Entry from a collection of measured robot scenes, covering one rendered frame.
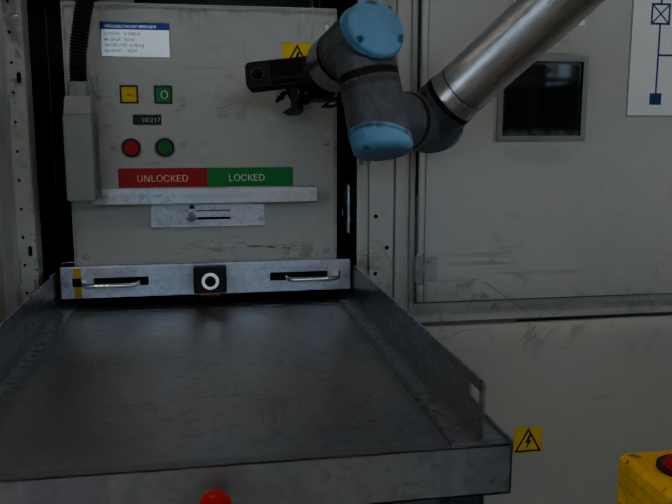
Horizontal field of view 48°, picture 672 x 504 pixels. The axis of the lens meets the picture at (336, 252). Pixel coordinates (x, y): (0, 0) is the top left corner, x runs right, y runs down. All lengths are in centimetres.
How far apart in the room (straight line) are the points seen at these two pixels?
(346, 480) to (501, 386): 81
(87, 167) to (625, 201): 101
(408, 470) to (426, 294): 69
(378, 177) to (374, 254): 15
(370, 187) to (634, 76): 55
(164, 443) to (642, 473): 47
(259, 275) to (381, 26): 56
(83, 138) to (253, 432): 66
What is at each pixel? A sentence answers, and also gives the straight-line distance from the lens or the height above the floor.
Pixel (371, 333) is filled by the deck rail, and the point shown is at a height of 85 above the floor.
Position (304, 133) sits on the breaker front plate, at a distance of 144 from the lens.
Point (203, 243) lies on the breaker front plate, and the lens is 144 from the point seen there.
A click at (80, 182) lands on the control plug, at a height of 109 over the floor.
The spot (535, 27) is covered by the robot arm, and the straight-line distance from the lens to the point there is 114.
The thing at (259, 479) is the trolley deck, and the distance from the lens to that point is 79.
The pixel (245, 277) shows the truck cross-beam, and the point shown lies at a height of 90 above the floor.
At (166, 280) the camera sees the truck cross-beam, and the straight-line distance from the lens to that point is 145.
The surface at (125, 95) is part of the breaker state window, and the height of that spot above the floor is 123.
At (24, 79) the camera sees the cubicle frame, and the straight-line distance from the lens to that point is 142.
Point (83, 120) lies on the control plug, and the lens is 133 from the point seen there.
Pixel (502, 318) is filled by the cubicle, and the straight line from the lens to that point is 155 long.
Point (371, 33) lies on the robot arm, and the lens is 110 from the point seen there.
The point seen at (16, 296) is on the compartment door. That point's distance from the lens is 144.
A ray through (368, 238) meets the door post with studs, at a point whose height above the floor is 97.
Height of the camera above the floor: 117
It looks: 9 degrees down
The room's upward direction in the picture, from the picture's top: straight up
